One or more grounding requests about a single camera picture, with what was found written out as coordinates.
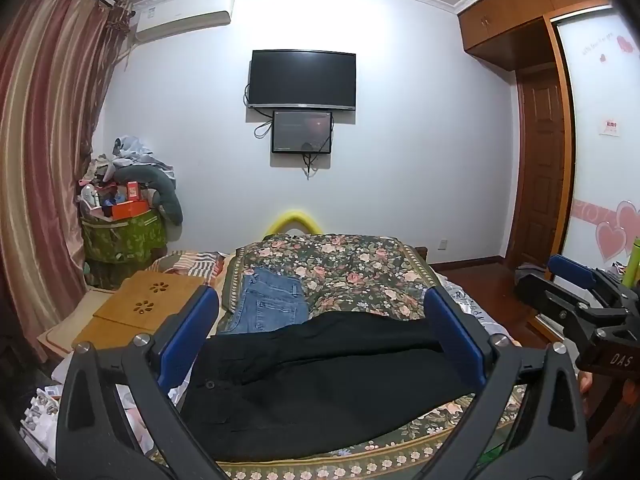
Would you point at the person's right hand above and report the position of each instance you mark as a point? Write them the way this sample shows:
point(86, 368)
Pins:
point(585, 385)

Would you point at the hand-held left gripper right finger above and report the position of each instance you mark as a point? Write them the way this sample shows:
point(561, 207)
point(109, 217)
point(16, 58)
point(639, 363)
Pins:
point(452, 335)

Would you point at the white heart-print sliding door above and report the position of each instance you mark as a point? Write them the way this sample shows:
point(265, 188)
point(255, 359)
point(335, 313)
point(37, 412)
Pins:
point(600, 160)

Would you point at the black pants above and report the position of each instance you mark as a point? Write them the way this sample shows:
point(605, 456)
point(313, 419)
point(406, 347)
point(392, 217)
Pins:
point(320, 385)

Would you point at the striped pillow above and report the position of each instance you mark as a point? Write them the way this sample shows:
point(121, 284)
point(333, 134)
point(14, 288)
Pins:
point(195, 262)

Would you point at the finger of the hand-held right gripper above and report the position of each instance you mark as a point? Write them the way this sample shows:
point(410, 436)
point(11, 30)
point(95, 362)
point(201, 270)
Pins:
point(537, 292)
point(572, 270)

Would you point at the grey bolster pillow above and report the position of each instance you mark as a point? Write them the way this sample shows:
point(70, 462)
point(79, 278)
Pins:
point(167, 195)

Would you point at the green bottle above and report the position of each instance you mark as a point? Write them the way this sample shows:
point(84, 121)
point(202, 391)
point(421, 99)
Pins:
point(634, 260)

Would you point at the green bag with clutter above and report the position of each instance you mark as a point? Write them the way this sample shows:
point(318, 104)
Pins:
point(125, 237)

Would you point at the red box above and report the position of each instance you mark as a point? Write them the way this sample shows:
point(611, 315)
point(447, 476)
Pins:
point(134, 190)

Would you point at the grey cloth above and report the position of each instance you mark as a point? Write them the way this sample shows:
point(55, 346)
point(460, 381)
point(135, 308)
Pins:
point(532, 266)

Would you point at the beige mat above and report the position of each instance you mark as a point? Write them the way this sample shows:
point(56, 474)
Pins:
point(65, 330)

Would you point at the blue jeans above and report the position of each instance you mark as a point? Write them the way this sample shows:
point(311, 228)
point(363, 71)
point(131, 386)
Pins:
point(265, 305)

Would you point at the small black monitor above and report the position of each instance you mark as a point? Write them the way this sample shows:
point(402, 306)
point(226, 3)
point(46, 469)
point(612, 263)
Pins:
point(302, 132)

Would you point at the wooden overhead cabinet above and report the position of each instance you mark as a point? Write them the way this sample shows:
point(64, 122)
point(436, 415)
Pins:
point(510, 15)

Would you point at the white air conditioner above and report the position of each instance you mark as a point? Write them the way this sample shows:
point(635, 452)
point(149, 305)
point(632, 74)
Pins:
point(185, 15)

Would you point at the wooden lap table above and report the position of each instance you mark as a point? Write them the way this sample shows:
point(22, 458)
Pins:
point(145, 295)

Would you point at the pile of clothes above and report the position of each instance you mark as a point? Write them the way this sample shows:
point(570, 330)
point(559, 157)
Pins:
point(130, 152)

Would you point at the orange box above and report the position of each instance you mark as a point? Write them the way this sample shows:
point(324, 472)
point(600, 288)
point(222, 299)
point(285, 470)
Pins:
point(130, 208)

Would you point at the white printed sheet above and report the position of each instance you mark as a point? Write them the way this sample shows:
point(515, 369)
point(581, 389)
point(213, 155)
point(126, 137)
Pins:
point(470, 310)

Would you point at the large black television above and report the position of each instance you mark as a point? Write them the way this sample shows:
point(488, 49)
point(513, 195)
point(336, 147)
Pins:
point(302, 80)

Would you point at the striped curtain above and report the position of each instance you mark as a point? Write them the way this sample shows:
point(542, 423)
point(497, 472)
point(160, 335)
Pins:
point(45, 135)

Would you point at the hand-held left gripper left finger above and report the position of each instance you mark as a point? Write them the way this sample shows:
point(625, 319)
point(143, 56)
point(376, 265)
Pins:
point(187, 335)

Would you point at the floral blanket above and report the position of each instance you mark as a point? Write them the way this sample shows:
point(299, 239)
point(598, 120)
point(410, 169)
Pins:
point(350, 270)

